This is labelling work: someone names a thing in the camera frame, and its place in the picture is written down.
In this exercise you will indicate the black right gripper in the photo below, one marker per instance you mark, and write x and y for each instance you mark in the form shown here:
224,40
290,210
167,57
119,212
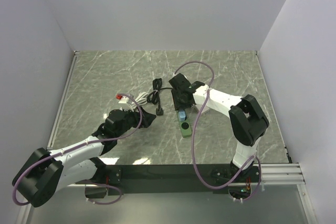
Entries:
177,106

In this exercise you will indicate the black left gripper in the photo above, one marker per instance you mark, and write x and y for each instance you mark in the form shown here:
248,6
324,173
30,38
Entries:
147,118

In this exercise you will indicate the small white charger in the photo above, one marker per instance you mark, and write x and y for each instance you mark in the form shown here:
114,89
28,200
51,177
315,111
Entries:
199,109

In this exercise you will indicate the blue charger plug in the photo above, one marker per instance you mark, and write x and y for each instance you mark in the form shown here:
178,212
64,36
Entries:
181,115

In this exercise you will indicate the green power strip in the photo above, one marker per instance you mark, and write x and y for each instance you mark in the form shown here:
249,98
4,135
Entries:
185,127

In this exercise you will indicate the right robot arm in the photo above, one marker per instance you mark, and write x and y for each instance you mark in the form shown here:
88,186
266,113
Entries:
248,120

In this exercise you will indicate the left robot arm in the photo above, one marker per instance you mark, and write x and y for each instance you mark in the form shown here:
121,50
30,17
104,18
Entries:
47,172

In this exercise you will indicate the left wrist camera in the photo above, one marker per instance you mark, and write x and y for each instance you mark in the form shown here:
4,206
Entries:
124,102

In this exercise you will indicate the aluminium rail frame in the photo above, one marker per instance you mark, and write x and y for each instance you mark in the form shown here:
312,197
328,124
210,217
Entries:
94,80

